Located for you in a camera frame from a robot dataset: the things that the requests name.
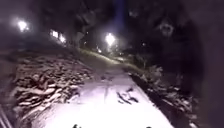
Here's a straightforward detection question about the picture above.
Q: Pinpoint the street lamp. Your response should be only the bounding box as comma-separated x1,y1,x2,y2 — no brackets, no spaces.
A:
16,19,30,34
104,32,117,54

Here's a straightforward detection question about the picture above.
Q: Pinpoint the building with lit windows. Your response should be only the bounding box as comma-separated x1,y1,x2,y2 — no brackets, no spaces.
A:
48,28,68,45

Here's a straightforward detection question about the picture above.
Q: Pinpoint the leaf-covered ground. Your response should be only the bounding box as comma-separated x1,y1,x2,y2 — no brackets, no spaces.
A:
0,33,98,128

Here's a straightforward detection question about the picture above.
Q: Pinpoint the leaf-strewn verge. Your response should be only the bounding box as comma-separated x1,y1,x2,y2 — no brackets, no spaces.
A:
120,59,204,128

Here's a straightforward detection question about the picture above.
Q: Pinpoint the pale paved path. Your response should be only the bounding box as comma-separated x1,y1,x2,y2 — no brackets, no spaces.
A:
31,48,176,128

